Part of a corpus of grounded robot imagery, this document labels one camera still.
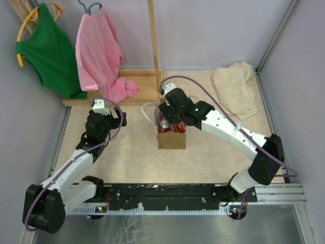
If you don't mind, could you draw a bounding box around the red soda can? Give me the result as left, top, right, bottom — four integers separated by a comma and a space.
171, 121, 187, 134
157, 118, 172, 134

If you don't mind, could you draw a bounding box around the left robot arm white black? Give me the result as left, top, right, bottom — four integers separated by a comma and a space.
22, 106, 126, 234

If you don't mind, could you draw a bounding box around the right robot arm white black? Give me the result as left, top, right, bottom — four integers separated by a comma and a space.
158, 83, 284, 202

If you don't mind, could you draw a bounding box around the canvas burlap tote bag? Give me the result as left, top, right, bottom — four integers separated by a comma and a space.
141, 98, 186, 149

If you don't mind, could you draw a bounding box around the pink t-shirt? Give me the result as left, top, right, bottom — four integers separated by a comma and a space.
75, 7, 140, 103

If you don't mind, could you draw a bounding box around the beige crumpled cloth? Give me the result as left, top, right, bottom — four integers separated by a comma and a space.
212, 61, 258, 120

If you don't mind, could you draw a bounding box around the green tank top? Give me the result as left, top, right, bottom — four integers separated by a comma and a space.
15, 3, 87, 99

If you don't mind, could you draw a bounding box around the grey clothes hanger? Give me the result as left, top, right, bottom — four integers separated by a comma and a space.
78, 0, 103, 15

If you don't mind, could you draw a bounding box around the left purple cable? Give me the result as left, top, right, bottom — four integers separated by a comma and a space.
24, 98, 125, 231

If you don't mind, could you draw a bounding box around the purple cable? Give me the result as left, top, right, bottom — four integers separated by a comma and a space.
159, 75, 299, 221
24, 98, 125, 231

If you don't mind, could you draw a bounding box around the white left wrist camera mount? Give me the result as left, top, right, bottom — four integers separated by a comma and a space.
91, 99, 111, 115

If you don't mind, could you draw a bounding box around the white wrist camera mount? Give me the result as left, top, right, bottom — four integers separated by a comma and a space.
91, 99, 111, 115
159, 83, 177, 96

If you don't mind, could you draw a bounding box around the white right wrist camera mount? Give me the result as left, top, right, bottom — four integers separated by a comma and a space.
159, 83, 177, 96

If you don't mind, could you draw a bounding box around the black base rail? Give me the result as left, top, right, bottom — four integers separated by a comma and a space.
68, 181, 257, 221

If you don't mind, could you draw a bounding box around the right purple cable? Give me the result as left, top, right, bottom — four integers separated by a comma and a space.
159, 75, 299, 221

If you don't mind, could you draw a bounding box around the aluminium frame rail right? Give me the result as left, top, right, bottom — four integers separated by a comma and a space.
256, 1, 324, 243

